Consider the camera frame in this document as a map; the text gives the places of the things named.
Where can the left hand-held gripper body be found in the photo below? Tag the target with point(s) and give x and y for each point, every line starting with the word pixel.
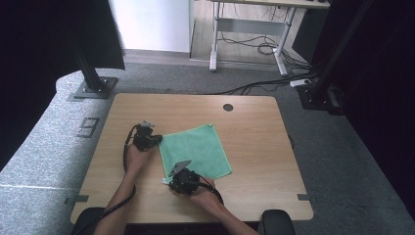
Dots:
pixel 143 138

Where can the white desk frame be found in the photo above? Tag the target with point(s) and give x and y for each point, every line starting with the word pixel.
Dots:
pixel 248 29

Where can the black metal stand with base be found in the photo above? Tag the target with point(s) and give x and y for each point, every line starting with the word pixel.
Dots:
pixel 93 83

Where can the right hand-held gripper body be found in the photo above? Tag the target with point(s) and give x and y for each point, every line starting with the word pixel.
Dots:
pixel 186 179

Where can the person's right hand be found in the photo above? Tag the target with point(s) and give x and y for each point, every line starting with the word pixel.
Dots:
pixel 205 194

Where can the black curtain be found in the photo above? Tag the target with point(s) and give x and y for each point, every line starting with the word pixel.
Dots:
pixel 49 49
pixel 375 81

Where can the person's left hand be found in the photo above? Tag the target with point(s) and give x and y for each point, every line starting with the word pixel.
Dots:
pixel 137 160

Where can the white power strip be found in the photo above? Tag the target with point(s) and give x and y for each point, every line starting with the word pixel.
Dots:
pixel 300 82

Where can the black round table grommet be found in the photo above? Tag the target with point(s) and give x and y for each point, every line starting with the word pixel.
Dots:
pixel 228 107

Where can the green cloth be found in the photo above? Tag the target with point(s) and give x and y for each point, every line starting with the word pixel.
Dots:
pixel 195 151

